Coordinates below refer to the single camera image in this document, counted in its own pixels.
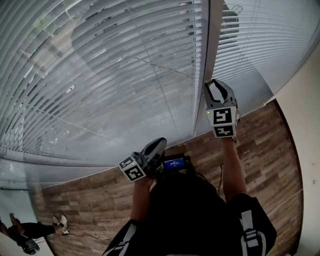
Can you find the black chest monitor blue screen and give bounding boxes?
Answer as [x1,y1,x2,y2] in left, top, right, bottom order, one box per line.
[163,156,191,172]

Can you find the person's right forearm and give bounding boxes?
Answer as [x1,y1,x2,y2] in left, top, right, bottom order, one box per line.
[221,136,247,203]

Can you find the white floor cable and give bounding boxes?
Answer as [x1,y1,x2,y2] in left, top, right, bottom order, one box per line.
[271,188,303,213]

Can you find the person's left forearm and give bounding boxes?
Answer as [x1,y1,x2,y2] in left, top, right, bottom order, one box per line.
[129,176,156,223]

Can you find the black floor cable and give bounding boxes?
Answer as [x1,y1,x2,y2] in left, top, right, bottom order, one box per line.
[67,231,112,242]
[133,56,195,80]

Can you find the person's black shirt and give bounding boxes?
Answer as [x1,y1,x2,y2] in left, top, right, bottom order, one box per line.
[103,172,278,256]

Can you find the white window blinds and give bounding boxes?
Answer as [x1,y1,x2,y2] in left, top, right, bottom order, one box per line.
[0,0,210,167]

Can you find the thin gripper cable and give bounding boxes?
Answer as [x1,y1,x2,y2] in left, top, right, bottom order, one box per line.
[216,163,225,195]

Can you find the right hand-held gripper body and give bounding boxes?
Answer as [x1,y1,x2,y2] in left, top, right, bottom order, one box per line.
[206,101,241,138]

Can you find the grey harness strap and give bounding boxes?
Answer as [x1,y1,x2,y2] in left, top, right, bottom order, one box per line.
[239,209,267,256]
[107,222,138,256]

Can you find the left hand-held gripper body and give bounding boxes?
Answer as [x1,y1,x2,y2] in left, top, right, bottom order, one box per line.
[119,151,161,183]

